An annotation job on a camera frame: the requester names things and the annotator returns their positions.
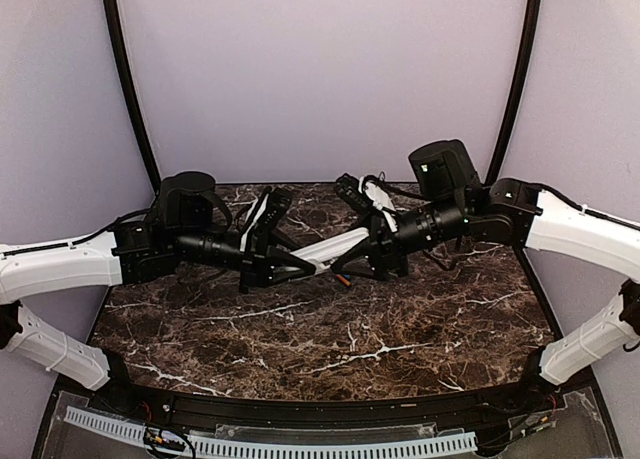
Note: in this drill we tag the white slotted cable duct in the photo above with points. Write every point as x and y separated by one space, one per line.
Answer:
253 442

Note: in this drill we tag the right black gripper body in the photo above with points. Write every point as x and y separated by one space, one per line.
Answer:
392 255

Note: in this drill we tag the white remote control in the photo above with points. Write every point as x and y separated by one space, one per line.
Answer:
323 253

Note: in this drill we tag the left black frame post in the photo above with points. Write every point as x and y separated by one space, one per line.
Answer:
129 92

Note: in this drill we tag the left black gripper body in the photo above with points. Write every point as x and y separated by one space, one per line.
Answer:
253 265

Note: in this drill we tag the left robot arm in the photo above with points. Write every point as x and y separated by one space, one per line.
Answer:
187 222

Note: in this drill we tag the black front rail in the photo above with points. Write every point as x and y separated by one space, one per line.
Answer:
206 411

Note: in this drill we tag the right black frame post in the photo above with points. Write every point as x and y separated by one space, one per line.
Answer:
520 73

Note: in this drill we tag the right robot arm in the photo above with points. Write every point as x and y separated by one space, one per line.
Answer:
510 212

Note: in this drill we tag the orange battery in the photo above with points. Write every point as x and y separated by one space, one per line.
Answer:
344 280

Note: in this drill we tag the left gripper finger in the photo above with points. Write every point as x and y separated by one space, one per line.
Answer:
292 239
287 267

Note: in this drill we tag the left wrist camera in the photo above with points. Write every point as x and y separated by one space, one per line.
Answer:
270 207

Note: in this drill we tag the black frame post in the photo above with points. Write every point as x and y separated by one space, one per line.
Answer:
520 73
129 92

